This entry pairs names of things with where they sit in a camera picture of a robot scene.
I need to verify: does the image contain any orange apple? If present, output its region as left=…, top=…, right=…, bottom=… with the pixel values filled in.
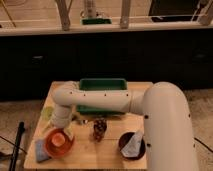
left=52, top=133, right=65, bottom=147

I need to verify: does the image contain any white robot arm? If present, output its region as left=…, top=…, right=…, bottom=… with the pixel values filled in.
left=51, top=81, right=199, bottom=171

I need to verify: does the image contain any dark brown bowl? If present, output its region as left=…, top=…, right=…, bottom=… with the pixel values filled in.
left=118, top=132, right=146, bottom=160

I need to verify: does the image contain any red bowl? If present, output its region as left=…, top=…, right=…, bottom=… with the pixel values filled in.
left=44, top=129, right=74, bottom=158

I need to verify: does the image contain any green plastic bin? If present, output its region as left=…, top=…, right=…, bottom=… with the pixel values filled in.
left=77, top=78, right=127, bottom=115

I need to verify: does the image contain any brown pine cone object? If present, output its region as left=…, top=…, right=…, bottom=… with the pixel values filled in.
left=93, top=118, right=107, bottom=142

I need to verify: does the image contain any wooden table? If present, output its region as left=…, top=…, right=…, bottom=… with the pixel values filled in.
left=23, top=80, right=154, bottom=171

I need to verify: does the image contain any yellow-green object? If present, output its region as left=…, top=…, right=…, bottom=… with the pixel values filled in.
left=41, top=106, right=53, bottom=121

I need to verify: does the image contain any green tray in background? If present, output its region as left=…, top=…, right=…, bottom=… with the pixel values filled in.
left=82, top=18, right=112, bottom=25

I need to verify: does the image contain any white crumpled packet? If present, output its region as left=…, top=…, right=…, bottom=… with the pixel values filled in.
left=121, top=130, right=143, bottom=157

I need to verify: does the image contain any black cabinet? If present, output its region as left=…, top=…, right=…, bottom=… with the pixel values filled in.
left=0, top=29, right=213, bottom=101

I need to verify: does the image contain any blue cloth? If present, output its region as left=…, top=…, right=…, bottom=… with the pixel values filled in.
left=35, top=139, right=49, bottom=163

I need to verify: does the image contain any black pole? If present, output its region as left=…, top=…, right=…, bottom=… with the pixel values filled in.
left=9, top=122, right=25, bottom=171

